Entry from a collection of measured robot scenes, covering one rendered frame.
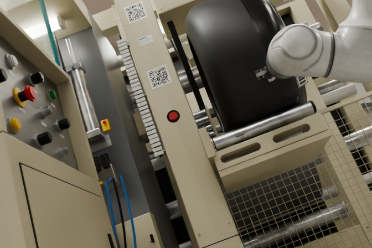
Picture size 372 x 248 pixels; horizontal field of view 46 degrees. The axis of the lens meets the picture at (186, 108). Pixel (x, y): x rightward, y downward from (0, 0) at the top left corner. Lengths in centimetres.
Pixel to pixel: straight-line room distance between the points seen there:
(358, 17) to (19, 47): 86
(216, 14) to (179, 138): 43
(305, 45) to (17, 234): 65
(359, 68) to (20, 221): 73
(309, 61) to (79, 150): 76
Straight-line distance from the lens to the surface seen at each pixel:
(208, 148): 133
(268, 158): 134
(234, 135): 138
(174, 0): 202
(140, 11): 170
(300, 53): 92
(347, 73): 100
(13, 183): 84
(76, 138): 140
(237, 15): 142
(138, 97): 156
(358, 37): 99
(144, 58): 160
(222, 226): 141
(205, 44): 139
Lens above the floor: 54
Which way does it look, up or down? 21 degrees up
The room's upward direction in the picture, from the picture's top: 21 degrees counter-clockwise
